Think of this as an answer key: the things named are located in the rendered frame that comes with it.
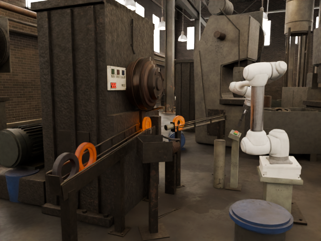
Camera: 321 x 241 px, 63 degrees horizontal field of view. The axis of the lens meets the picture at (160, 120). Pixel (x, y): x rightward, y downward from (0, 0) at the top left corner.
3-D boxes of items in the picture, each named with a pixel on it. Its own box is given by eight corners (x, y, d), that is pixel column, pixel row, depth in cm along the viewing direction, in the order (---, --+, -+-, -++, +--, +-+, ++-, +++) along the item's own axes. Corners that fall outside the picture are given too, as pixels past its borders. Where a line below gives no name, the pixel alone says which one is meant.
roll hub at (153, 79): (147, 100, 225) (147, 66, 221) (159, 98, 251) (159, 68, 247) (154, 100, 223) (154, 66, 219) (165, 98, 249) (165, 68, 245)
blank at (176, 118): (176, 132, 287) (178, 133, 284) (169, 122, 280) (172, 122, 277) (185, 123, 293) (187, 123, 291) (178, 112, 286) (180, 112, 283)
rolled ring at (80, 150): (99, 163, 171) (94, 163, 172) (94, 137, 165) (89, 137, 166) (81, 179, 155) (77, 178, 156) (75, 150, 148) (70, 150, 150)
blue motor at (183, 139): (167, 152, 447) (167, 132, 443) (167, 145, 504) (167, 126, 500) (186, 152, 447) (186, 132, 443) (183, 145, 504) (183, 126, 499)
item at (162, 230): (143, 246, 182) (143, 142, 173) (137, 226, 207) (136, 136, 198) (172, 241, 187) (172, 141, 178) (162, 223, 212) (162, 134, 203)
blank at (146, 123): (140, 123, 234) (144, 123, 232) (145, 113, 245) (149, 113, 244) (144, 136, 242) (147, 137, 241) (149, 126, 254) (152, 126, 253)
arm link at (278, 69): (278, 66, 220) (262, 67, 220) (289, 56, 203) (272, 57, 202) (281, 81, 217) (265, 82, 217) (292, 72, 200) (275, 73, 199)
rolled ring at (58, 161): (77, 147, 149) (72, 147, 150) (54, 160, 132) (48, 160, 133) (81, 177, 154) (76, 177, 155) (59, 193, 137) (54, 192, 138)
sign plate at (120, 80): (107, 90, 200) (106, 65, 197) (123, 90, 224) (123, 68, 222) (110, 90, 199) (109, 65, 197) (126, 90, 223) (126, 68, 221)
